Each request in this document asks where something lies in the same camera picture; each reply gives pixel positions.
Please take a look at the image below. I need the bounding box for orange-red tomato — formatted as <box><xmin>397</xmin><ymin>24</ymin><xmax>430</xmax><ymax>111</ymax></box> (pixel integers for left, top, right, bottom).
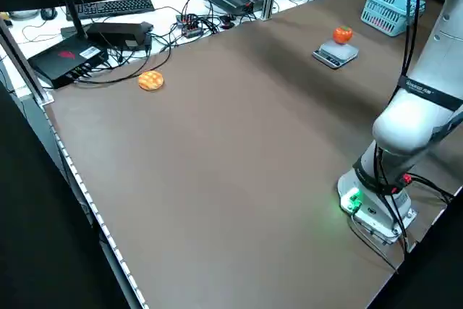
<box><xmin>332</xmin><ymin>25</ymin><xmax>354</xmax><ymax>46</ymax></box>

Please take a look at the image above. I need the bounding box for grey digital kitchen scale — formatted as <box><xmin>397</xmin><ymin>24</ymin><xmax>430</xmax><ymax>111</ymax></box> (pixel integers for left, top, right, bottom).
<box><xmin>312</xmin><ymin>39</ymin><xmax>360</xmax><ymax>70</ymax></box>

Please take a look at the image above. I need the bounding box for light blue plastic basket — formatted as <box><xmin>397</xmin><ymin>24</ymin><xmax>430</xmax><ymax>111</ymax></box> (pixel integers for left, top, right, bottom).
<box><xmin>360</xmin><ymin>0</ymin><xmax>427</xmax><ymax>38</ymax></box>

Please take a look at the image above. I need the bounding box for grey hub with red plugs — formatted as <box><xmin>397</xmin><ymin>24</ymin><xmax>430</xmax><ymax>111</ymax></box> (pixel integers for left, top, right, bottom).
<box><xmin>175</xmin><ymin>13</ymin><xmax>205</xmax><ymax>38</ymax></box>

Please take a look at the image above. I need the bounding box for round yellow bread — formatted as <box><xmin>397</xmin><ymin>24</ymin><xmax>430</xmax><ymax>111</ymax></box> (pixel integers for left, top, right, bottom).
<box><xmin>137</xmin><ymin>70</ymin><xmax>166</xmax><ymax>92</ymax></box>

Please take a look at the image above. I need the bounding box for black keyboard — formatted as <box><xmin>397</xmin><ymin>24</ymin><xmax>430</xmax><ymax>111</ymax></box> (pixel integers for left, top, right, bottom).
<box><xmin>65</xmin><ymin>0</ymin><xmax>156</xmax><ymax>22</ymax></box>

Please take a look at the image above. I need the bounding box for large black power adapter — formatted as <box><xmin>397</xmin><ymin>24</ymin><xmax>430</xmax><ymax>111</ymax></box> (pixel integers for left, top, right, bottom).
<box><xmin>86</xmin><ymin>21</ymin><xmax>155</xmax><ymax>51</ymax></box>

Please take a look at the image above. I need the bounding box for black monitor stand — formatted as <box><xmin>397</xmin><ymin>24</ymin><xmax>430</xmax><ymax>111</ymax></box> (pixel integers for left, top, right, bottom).
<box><xmin>50</xmin><ymin>0</ymin><xmax>91</xmax><ymax>39</ymax></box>

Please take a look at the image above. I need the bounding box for black box with red logo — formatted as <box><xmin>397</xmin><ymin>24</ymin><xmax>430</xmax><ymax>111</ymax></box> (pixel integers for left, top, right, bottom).
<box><xmin>27</xmin><ymin>35</ymin><xmax>111</xmax><ymax>90</ymax></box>

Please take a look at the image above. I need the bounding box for grey round base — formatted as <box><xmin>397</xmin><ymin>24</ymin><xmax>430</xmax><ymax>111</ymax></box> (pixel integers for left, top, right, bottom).
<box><xmin>9</xmin><ymin>9</ymin><xmax>41</xmax><ymax>21</ymax></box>

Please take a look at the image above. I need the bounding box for black cable with red plug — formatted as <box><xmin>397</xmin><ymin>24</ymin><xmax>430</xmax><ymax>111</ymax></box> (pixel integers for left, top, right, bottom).
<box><xmin>392</xmin><ymin>174</ymin><xmax>455</xmax><ymax>203</ymax></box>

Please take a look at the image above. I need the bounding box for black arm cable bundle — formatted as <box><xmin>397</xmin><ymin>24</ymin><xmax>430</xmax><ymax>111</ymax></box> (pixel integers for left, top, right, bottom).
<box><xmin>372</xmin><ymin>0</ymin><xmax>422</xmax><ymax>254</ymax></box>

